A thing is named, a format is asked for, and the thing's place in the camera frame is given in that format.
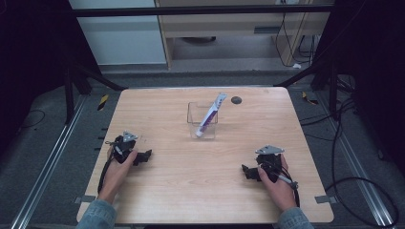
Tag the dark curtain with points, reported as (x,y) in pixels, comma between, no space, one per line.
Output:
(31,57)
(375,63)

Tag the aluminium floor rail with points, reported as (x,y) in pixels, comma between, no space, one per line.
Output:
(359,171)
(47,165)

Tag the person's right hand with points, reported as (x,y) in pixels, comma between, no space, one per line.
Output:
(280,192)

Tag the yellow and black tape strip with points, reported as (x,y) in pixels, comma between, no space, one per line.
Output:
(309,99)
(102,102)

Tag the white and purple toothpaste tube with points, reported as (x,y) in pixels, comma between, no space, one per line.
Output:
(210,115)

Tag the dark round table grommet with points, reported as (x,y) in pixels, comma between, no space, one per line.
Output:
(236,100)

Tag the white cabinet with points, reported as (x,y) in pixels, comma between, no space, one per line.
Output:
(121,41)

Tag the black metal stand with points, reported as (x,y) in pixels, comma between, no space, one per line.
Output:
(333,92)
(68,98)

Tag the clear plastic container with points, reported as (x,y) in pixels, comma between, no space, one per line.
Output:
(195,114)

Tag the black horizontal frame bar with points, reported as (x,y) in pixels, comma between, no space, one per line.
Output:
(191,11)

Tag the light wooden desk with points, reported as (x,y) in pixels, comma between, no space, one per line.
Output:
(223,24)

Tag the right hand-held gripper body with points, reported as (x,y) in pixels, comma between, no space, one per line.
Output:
(271,160)

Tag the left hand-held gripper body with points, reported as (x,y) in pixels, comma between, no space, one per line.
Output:
(122,147)

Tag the person's left hand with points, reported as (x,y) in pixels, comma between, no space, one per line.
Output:
(114,179)

